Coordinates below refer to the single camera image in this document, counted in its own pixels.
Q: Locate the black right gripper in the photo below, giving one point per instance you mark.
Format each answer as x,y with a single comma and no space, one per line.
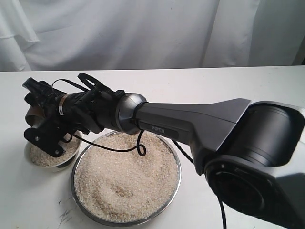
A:
88,111

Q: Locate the brown wooden cup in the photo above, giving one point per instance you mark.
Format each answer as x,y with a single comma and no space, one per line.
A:
34,116

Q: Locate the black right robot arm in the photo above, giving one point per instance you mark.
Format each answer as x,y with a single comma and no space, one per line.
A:
251,154

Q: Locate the rice in small bowl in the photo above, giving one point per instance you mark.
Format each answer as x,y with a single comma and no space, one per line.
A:
40,158

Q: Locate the small white ceramic bowl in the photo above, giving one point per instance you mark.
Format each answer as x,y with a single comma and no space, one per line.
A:
52,169

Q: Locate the rice heap on plate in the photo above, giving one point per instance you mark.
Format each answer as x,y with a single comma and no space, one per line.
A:
124,177

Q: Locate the white backdrop curtain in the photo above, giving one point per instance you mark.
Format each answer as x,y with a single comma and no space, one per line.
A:
57,35

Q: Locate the large steel plate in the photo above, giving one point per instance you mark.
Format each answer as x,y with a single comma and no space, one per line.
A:
129,223

